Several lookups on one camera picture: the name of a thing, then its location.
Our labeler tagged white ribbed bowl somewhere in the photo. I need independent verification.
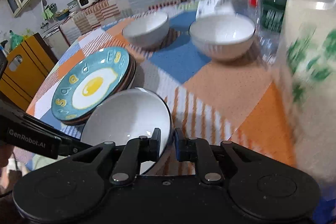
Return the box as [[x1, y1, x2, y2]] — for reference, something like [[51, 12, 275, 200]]
[[122, 11, 170, 47], [80, 88, 172, 174], [189, 13, 256, 61]]

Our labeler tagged blue basin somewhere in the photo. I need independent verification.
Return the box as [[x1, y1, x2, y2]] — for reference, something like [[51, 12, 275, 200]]
[[55, 10, 70, 21]]

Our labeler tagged blue fried egg plate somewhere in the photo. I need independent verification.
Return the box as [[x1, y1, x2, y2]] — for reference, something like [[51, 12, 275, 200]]
[[51, 47, 131, 119]]

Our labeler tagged green label water bottle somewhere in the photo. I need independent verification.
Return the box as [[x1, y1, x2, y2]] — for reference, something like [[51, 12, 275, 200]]
[[256, 0, 289, 56]]

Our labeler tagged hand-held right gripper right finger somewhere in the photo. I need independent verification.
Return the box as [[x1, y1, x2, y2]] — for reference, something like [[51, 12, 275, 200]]
[[174, 127, 263, 185]]

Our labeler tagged blue board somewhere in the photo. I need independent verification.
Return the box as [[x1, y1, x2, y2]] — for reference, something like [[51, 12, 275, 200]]
[[312, 198, 336, 224]]

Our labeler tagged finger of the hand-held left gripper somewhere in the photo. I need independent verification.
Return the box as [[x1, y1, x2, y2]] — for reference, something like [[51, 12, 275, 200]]
[[21, 113, 94, 157]]

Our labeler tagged green cloth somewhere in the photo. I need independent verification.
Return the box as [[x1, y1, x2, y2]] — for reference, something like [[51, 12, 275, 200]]
[[43, 4, 59, 20]]

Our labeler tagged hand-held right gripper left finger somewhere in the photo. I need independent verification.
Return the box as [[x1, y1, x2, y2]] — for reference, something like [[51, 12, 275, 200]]
[[71, 128, 161, 186]]

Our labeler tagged striped patchwork counter cloth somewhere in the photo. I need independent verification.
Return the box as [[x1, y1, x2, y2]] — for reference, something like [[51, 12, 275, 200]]
[[59, 0, 182, 44]]

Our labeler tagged large clear green print bottle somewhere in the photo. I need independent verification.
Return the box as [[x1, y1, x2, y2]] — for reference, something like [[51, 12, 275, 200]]
[[274, 0, 336, 203]]

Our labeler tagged green plastic bottle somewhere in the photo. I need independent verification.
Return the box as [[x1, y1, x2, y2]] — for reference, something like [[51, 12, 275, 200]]
[[9, 30, 24, 49]]

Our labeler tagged white tissue box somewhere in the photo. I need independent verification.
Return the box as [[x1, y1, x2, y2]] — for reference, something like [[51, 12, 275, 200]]
[[197, 0, 235, 20]]

